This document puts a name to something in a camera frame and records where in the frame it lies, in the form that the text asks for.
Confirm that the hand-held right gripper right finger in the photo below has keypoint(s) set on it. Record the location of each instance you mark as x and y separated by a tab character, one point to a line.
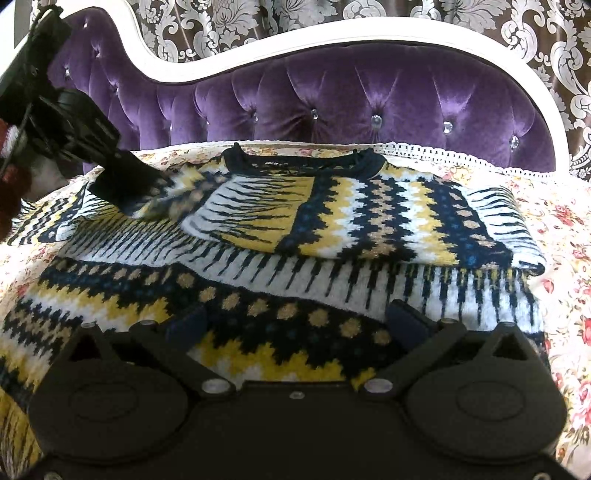
406	325

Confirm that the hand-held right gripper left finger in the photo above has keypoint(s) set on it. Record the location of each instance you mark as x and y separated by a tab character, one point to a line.
187	325

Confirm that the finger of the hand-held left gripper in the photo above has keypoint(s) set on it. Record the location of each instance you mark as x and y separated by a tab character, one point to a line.
127	180

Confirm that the yellow navy patterned knit sweater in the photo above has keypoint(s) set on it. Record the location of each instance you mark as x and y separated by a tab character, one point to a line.
323	207

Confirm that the grey pillow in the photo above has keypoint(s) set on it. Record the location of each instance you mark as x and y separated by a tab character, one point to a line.
46	179

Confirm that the floral bedspread with lace trim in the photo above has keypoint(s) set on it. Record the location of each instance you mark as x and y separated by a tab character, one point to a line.
554	221

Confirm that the brown silver damask curtain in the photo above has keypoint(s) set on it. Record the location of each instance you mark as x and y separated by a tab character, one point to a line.
231	27

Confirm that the purple tufted headboard white frame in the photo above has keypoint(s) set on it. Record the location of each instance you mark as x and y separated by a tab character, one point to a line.
323	101

